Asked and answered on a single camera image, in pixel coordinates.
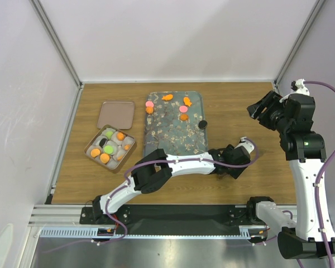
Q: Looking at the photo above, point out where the orange round cookie bottom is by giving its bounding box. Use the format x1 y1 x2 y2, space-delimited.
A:
90 148 101 158

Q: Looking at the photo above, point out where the orange fish cookie left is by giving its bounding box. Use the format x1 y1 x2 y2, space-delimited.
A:
161 94 174 101

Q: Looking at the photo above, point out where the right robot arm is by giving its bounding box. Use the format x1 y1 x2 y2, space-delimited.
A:
246 91 335 261

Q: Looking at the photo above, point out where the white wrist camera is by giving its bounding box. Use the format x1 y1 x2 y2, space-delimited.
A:
290 79 310 96
237 137 255 154

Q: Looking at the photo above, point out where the pink round cookie left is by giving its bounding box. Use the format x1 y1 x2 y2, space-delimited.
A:
145 101 154 107

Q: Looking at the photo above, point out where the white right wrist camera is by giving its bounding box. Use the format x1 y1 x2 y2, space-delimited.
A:
290 79 310 96

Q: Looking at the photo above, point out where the floral blue serving tray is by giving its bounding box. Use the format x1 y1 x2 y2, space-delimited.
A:
143 91 208 156

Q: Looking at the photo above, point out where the brown tin lid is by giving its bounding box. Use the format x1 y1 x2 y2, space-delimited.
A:
97 101 135 130

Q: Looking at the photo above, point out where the brown cookie tin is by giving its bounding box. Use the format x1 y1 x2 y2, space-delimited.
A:
84 125 137 174

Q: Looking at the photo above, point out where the black sandwich cookie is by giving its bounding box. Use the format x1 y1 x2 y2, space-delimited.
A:
198 120 208 130
99 138 107 147

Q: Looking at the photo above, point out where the orange waffle cookie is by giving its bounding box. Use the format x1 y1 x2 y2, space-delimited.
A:
117 132 126 141

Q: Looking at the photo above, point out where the pink round cookie right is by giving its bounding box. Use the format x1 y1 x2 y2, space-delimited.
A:
179 106 188 113

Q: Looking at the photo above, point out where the orange fish cookie right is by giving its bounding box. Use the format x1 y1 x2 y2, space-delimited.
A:
183 97 192 107

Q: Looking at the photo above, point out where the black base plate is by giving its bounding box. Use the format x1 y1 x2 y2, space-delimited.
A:
80 204 269 238

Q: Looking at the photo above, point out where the pink round cookie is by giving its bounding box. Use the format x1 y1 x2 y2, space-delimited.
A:
145 101 154 107
179 106 188 113

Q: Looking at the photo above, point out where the green round cookie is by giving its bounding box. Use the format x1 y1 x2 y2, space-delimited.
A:
103 145 115 155
105 131 113 139

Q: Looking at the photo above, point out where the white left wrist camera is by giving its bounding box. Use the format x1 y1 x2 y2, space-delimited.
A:
237 137 255 154

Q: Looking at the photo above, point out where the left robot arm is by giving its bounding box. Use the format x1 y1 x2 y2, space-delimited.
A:
92 137 259 224

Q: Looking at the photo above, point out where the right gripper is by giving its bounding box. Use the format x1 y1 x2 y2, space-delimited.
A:
246 90 291 134

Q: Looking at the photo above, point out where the orange fish cookie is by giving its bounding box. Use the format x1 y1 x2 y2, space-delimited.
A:
161 94 174 101
183 97 192 107

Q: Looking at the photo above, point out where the dark orange cookie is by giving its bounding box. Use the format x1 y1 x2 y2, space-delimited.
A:
180 114 189 121

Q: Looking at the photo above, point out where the green round cookie top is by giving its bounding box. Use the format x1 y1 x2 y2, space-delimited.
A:
103 145 115 155

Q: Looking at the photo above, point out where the small orange cookie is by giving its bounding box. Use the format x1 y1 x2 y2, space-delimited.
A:
146 107 154 114

